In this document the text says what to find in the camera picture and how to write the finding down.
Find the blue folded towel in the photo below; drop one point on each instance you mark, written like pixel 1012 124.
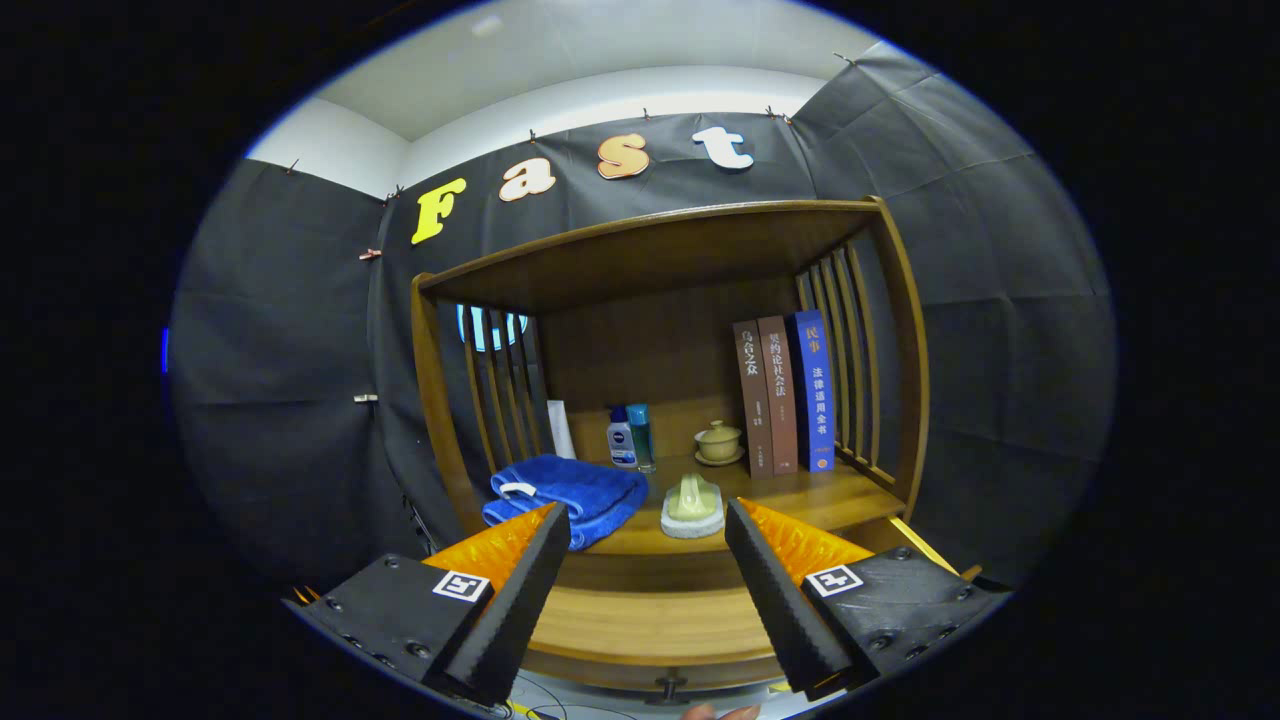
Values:
pixel 580 490

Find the beige lidded teacup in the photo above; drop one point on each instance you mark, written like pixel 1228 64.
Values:
pixel 719 442

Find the black backdrop cloth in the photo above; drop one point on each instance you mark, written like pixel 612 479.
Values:
pixel 1000 300

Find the dark brown book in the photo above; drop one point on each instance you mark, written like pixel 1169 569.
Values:
pixel 752 400

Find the brown wooden cabinet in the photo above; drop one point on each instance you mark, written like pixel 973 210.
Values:
pixel 650 340

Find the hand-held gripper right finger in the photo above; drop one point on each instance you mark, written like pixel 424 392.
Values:
pixel 780 610

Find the wooden drawer with black knob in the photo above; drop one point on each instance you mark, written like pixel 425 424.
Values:
pixel 640 620

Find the teal bottle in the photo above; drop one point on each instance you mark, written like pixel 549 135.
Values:
pixel 643 440

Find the white bottle with blue cap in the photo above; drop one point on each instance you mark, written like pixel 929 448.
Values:
pixel 620 445

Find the white tube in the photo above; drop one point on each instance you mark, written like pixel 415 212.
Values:
pixel 561 430

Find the wooden countertop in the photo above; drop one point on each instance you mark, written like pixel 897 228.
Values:
pixel 790 495

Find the blue book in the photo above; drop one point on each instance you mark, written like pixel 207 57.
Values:
pixel 814 390

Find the reddish brown book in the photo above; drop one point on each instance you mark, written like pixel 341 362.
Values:
pixel 779 395

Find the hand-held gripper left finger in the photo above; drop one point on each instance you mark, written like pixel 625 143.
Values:
pixel 520 600

